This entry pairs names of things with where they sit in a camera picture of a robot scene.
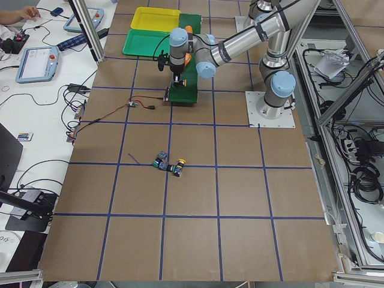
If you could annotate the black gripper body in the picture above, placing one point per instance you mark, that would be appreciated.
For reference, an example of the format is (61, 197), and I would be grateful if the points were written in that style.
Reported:
(176, 69)

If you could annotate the plain orange cylinder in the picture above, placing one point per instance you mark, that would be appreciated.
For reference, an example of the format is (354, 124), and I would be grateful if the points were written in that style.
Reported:
(189, 29)

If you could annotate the yellow push button switch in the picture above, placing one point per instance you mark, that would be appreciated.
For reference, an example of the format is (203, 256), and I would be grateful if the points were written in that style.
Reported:
(179, 83)

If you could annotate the orange cylinder marked 4680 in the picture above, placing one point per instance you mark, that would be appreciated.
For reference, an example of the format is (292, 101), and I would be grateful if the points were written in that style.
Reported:
(188, 58)

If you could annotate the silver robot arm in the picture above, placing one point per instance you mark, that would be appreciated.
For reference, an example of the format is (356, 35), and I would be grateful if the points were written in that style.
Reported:
(278, 23)

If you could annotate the person's hand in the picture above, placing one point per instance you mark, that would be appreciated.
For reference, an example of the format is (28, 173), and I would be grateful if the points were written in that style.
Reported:
(29, 12)

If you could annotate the green conveyor belt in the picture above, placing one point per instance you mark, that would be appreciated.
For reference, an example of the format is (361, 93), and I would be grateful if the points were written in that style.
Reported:
(186, 75)

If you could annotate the green plastic tray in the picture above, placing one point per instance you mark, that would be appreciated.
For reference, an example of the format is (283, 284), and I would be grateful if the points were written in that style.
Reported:
(146, 43)

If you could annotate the yellow plastic tray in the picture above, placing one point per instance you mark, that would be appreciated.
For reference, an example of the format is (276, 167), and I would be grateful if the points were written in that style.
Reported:
(155, 19)

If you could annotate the folded blue plaid umbrella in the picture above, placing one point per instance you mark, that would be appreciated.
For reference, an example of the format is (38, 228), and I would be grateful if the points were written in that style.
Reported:
(72, 42)

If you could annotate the black power adapter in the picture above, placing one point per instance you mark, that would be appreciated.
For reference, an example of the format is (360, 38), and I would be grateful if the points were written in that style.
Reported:
(78, 88)

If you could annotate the near blue teach pendant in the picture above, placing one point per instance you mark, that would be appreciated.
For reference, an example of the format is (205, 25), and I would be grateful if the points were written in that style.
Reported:
(38, 64)

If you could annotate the crumpled white paper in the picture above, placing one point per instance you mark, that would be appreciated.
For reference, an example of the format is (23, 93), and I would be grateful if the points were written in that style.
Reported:
(331, 63)

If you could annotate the black monitor stand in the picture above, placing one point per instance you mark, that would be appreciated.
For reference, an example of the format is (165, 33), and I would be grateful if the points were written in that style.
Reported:
(32, 208)

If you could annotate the aluminium frame post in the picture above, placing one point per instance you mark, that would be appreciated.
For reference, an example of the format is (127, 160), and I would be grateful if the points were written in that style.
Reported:
(81, 13)

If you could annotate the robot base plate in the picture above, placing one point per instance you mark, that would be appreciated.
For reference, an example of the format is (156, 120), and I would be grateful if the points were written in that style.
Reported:
(260, 115)

